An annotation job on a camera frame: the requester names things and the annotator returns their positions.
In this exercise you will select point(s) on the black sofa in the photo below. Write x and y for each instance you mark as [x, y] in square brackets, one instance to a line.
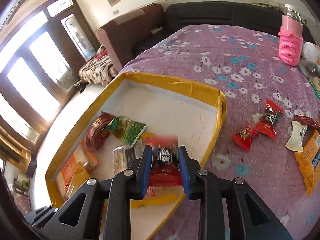
[180, 15]

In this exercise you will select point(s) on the white plastic cup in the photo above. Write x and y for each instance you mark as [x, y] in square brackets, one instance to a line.
[311, 52]

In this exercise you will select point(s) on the red dark candy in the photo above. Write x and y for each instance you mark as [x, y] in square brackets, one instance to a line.
[164, 169]

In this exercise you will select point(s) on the red dark candy pack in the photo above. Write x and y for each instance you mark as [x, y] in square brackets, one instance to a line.
[96, 136]

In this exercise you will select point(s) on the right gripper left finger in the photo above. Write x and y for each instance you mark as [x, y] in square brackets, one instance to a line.
[95, 203]

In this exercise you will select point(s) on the patterned blanket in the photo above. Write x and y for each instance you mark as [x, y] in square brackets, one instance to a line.
[98, 70]

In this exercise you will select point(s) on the small red candy packet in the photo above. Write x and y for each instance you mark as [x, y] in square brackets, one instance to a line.
[245, 137]

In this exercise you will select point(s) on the plain cracker pack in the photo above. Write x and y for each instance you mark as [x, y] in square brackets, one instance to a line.
[295, 141]

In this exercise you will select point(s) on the green peas snack pack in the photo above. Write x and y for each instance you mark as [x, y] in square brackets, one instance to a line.
[126, 129]

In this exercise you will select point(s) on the round cookie pack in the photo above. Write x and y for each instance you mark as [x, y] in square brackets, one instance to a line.
[315, 83]

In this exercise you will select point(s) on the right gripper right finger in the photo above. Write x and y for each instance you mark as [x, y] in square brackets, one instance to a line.
[227, 202]

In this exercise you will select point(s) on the dark red Golden wafer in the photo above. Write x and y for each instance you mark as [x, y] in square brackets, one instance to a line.
[310, 122]

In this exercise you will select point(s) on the dark seed bag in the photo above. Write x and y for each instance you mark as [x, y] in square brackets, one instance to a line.
[312, 67]

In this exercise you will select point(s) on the orange cracker pack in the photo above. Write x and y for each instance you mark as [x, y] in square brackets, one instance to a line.
[76, 170]

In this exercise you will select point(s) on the yellow snack bag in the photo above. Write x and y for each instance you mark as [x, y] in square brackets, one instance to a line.
[308, 162]

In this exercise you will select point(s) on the wooden glass door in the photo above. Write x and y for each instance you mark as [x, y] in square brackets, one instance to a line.
[40, 61]

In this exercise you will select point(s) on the red twisted candy pack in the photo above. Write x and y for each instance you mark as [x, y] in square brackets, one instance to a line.
[269, 119]

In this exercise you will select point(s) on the maroon armchair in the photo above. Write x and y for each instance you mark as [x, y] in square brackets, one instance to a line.
[121, 33]

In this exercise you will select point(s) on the pink knit-sleeved bottle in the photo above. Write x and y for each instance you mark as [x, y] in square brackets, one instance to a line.
[290, 36]

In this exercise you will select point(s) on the purple floral tablecloth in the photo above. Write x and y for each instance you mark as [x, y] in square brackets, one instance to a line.
[245, 66]

